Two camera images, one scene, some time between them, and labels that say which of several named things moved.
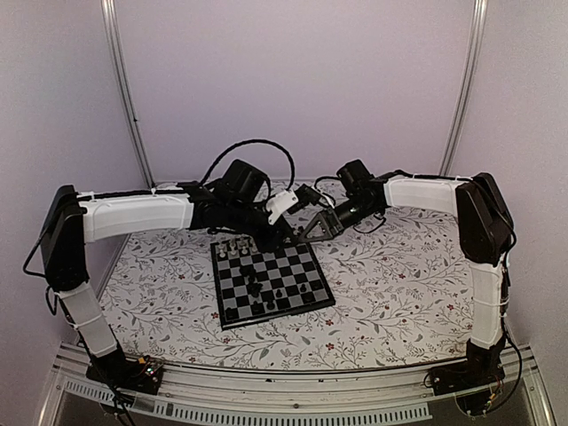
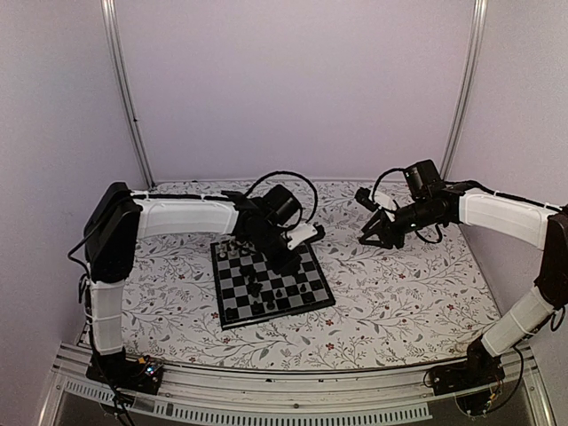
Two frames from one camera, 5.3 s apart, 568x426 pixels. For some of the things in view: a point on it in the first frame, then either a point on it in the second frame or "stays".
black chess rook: x=231 y=313 stays
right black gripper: x=332 y=229 to x=386 y=231
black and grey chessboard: x=253 y=286 stays
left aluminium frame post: x=109 y=11 stays
